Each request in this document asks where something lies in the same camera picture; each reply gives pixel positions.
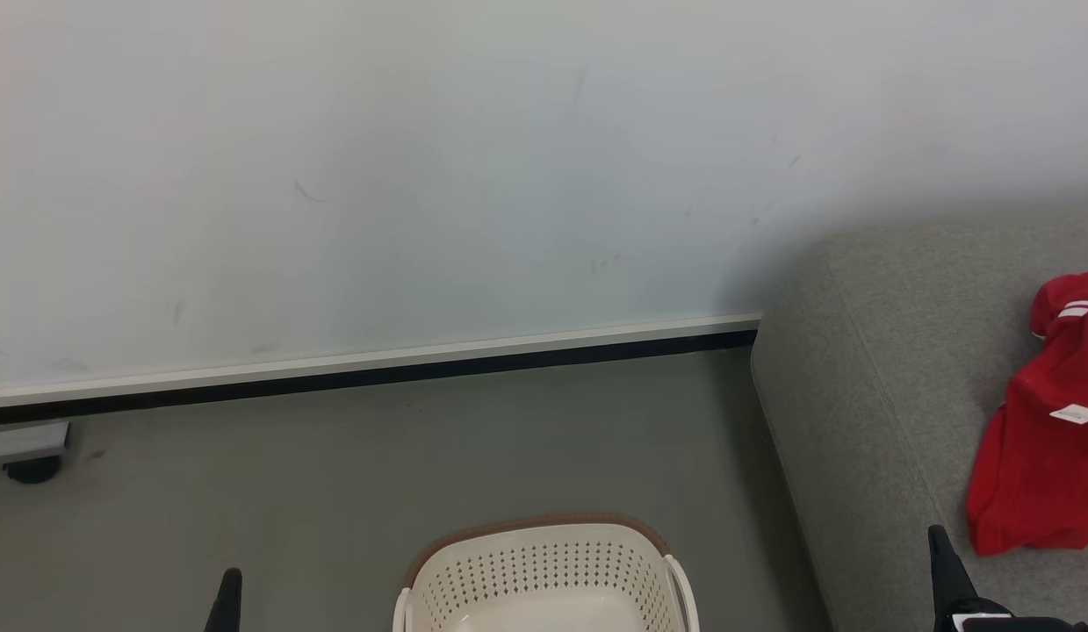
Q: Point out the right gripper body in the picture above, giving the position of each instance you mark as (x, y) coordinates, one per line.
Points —
(1000, 619)

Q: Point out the black and white baseboard strip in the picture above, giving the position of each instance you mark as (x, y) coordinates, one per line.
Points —
(377, 369)

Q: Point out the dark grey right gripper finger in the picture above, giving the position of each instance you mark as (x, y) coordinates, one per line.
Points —
(947, 566)

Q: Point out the cream perforated laundry basket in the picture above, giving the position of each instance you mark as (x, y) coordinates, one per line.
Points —
(544, 570)

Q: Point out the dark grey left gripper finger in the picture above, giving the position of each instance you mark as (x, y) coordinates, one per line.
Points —
(227, 606)

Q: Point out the grey fabric sofa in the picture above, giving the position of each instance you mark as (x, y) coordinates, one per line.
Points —
(877, 395)

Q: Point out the red smooth garment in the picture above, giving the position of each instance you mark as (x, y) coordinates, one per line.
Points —
(1048, 456)

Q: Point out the grey panel foot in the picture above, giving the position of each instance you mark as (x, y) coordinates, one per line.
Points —
(25, 448)

